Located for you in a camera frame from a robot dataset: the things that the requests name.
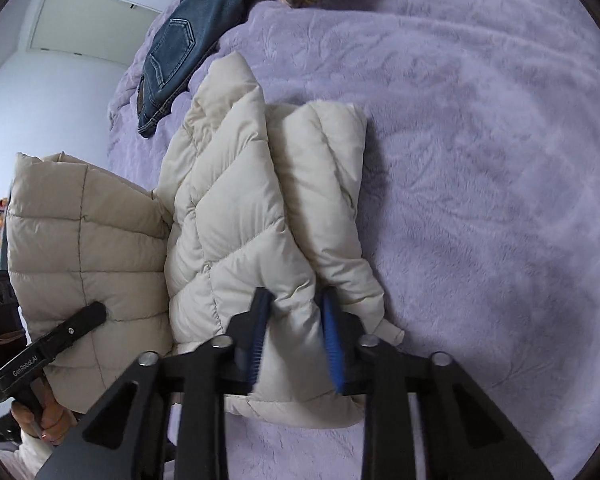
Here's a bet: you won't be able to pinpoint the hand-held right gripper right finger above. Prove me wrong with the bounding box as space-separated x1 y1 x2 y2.
320 290 556 480

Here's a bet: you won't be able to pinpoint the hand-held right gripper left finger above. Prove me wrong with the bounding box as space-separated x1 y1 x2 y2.
37 287 276 480

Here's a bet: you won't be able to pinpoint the person's left forearm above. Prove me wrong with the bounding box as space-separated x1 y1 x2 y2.
17 432 53 471

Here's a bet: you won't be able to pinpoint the person's left hand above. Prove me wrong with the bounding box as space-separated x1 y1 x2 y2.
10 387 79 447

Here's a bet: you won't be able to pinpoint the cream puffer jacket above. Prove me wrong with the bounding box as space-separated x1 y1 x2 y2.
7 52 406 431

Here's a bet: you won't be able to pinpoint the white wardrobe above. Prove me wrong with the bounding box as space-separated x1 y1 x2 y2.
27 0 166 68

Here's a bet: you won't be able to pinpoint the blue denim jeans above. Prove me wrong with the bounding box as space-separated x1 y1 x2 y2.
137 0 268 138

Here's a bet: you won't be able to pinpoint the purple plush blanket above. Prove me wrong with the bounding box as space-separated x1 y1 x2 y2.
105 0 600 480

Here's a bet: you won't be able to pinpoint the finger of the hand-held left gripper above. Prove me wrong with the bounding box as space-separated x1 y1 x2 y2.
29 301 109 362

